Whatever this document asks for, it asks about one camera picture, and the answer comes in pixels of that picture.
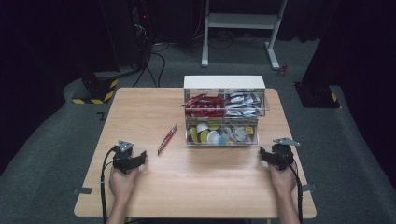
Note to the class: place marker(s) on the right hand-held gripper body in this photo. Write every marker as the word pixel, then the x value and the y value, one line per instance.
pixel 284 155

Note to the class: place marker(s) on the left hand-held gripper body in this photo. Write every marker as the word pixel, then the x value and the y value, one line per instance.
pixel 122 158

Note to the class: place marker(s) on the single red stick sachet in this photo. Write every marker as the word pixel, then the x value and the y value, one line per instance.
pixel 167 139

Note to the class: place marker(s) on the clear drawer with stick packets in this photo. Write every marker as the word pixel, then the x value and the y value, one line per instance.
pixel 224 110

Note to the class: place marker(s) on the person's left hand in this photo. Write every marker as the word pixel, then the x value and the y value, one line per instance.
pixel 121 183

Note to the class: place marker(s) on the person's right hand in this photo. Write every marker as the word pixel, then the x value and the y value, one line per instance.
pixel 284 182

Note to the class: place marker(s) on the small yellow packet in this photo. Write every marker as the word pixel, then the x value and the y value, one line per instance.
pixel 249 130

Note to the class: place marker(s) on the pile of grey sachets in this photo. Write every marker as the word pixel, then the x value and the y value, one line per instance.
pixel 236 133

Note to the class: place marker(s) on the grey tape piece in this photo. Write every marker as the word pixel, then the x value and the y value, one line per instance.
pixel 309 187
pixel 82 190

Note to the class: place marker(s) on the clear drawer with capsules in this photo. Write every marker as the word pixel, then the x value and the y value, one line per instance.
pixel 221 142

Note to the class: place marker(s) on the pile of silver packets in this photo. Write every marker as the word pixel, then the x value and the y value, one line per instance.
pixel 242 102

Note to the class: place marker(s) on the pile of green white capsules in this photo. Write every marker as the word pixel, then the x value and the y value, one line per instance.
pixel 205 136

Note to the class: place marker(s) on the plain black stand base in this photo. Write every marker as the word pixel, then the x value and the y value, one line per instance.
pixel 316 96

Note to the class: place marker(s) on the black yellow striped stand base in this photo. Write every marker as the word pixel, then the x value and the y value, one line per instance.
pixel 99 93

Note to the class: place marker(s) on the pile of red stick packets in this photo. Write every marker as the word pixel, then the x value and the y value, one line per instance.
pixel 207 104

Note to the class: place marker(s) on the clear plastic drawer organizer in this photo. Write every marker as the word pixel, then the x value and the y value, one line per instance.
pixel 223 81

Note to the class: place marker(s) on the small red floor object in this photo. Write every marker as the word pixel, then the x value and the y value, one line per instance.
pixel 283 70

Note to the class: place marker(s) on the dark equipment rack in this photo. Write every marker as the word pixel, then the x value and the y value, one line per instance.
pixel 140 28

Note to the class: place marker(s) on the white metal stand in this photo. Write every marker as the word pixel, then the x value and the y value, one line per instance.
pixel 241 21

